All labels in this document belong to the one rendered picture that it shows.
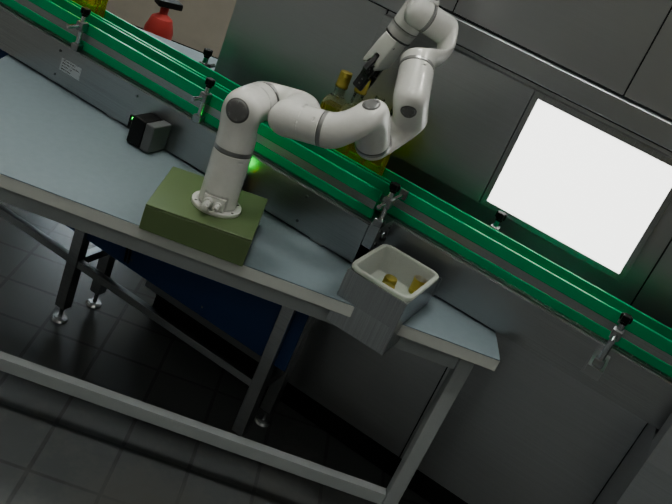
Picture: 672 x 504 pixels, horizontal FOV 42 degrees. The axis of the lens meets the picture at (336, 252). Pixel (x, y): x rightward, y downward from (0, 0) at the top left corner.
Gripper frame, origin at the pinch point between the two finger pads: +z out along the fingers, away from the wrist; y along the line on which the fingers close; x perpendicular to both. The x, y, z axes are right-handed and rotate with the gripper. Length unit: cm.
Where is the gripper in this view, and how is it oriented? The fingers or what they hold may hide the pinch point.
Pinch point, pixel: (364, 81)
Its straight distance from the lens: 237.0
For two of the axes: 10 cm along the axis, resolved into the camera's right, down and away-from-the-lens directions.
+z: -5.6, 6.7, 4.9
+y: -4.6, 2.4, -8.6
